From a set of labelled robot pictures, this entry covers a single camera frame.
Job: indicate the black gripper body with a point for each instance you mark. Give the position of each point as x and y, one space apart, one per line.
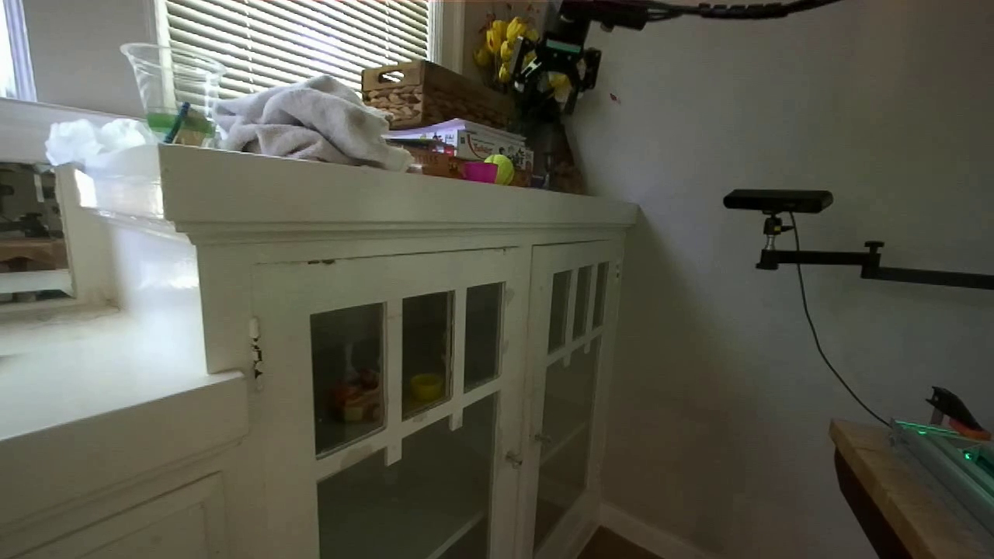
566 65

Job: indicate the small pink item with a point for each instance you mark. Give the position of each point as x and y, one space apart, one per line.
475 173

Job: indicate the green item behind cup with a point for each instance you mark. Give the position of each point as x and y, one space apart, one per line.
188 127

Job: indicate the yellow artificial flowers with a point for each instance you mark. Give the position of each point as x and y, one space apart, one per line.
499 49

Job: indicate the dark metal strainer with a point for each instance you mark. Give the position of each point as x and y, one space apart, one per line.
559 160

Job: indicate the cartoon board game box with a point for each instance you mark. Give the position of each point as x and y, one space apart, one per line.
460 135

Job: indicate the brown wicker basket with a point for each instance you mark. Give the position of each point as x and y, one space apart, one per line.
423 90

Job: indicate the colourful cartoon picture book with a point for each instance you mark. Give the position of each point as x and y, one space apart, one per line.
437 160

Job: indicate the white glass-door cabinet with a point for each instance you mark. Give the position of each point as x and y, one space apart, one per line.
413 238

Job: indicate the grey crumpled towel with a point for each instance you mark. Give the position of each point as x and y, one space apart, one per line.
305 119

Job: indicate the white window blinds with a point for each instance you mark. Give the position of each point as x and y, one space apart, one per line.
299 43

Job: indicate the yellow toy inside cabinet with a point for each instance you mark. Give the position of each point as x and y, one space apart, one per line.
423 385

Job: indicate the red toy inside cabinet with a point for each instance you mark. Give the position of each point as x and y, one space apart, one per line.
355 399

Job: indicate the clear plastic cup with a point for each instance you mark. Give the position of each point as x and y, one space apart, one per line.
171 78

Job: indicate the crumpled white plastic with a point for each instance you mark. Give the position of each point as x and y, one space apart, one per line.
95 140

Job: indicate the black and red tool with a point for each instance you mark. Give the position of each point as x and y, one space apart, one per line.
952 404

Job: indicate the wooden table edge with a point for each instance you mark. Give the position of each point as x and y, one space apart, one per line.
897 498

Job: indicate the green translucent object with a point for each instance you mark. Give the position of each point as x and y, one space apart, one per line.
952 456

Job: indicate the white window bench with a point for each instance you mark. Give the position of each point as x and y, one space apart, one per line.
105 413

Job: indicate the black stereo camera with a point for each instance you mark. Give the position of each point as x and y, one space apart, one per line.
778 199

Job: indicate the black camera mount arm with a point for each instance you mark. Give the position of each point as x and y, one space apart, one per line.
880 264

